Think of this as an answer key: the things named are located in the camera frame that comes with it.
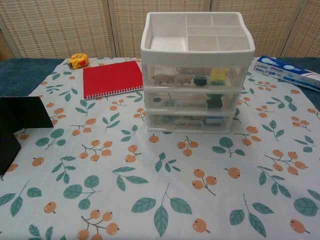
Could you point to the clear plastic box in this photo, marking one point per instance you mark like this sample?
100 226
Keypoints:
190 72

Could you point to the yellow item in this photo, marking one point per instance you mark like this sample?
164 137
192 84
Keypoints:
218 74

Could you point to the dark green black object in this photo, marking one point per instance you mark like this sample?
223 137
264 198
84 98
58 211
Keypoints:
215 102

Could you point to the black box with label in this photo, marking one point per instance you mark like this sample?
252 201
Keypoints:
22 112

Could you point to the blue white small box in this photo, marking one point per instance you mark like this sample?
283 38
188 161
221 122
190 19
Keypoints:
214 120

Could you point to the black round cap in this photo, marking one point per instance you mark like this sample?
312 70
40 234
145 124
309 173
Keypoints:
200 82

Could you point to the floral print tablecloth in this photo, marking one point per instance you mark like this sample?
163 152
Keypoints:
150 175

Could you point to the red spiral notebook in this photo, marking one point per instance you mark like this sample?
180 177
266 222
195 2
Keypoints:
112 78

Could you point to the white compartment tray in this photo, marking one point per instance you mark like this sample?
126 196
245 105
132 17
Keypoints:
197 51

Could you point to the blue white foil box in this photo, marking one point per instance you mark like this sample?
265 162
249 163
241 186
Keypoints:
282 71

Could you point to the woven folding screen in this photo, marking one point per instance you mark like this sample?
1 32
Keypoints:
62 27

